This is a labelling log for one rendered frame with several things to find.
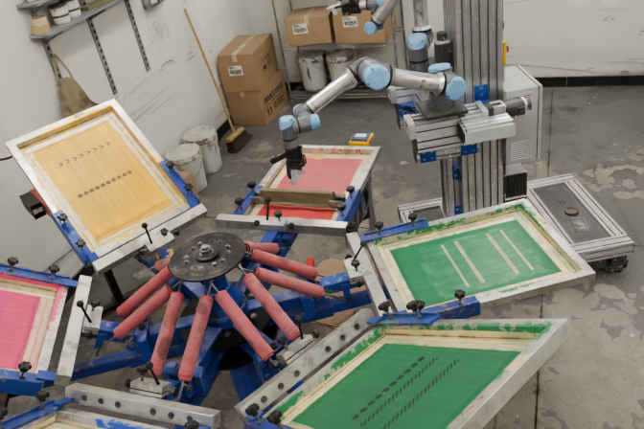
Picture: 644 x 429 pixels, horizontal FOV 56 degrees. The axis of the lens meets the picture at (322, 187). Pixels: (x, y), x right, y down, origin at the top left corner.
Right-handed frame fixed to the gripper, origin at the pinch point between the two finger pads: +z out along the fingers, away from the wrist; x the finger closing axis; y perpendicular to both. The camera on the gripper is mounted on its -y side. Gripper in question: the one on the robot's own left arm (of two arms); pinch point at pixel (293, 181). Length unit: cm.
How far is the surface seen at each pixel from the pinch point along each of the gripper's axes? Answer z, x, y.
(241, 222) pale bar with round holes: 9.3, -25.8, -20.2
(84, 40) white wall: -40, 114, -199
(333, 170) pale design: 16.1, 37.7, 7.1
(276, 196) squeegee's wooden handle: 9.7, -0.9, -11.2
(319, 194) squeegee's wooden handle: 6.8, -1.2, 13.2
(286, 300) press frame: 10, -74, 22
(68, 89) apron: -18, 77, -195
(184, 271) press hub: -18, -95, -6
